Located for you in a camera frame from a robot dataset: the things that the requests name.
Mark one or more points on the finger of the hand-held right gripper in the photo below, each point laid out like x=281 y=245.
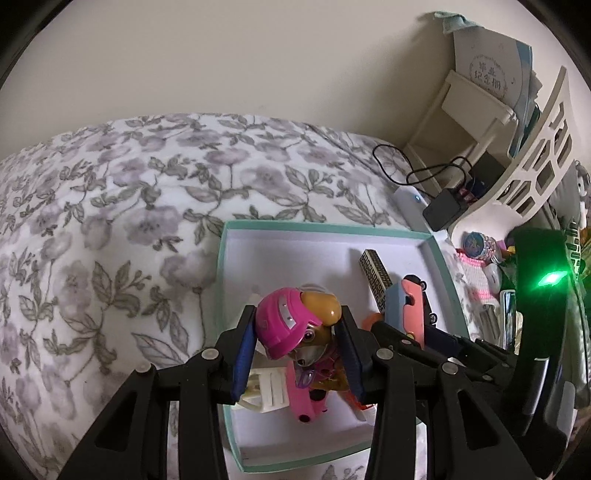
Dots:
x=443 y=342
x=392 y=336

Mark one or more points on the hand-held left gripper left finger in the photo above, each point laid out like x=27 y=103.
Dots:
x=244 y=350

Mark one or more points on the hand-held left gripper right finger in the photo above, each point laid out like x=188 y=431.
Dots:
x=351 y=355

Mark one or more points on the blue coral green toy knife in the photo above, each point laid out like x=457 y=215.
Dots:
x=406 y=309

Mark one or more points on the cream plastic holder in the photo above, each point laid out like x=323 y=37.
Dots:
x=268 y=387

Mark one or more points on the pink helmet puppy figure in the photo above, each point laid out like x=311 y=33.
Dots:
x=281 y=318

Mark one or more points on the gold black patterned lighter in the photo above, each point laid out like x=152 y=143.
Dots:
x=376 y=277

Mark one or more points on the red white glue stick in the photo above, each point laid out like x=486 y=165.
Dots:
x=364 y=415

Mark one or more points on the teal shallow cardboard box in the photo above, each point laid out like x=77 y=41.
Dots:
x=286 y=263

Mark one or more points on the black smartphone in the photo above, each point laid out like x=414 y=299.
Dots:
x=508 y=318

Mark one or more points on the silver metal clip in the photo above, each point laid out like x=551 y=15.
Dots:
x=489 y=318

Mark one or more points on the pink beaded bag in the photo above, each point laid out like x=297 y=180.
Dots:
x=475 y=272

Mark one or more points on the green patterned box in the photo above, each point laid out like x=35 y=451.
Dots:
x=575 y=249

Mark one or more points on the colourful wristwatch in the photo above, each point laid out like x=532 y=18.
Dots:
x=478 y=243

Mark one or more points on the black charger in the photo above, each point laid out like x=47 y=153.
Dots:
x=445 y=210

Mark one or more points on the white power strip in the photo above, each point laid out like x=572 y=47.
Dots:
x=408 y=198

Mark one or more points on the grey plush toy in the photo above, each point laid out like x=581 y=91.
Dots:
x=584 y=184

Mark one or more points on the floral blanket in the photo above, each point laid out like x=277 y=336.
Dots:
x=138 y=207

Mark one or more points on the white wooden shelf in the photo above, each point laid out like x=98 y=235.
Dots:
x=466 y=115

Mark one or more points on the white album book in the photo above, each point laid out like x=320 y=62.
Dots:
x=494 y=69

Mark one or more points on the teal cloth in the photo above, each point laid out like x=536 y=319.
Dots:
x=450 y=18

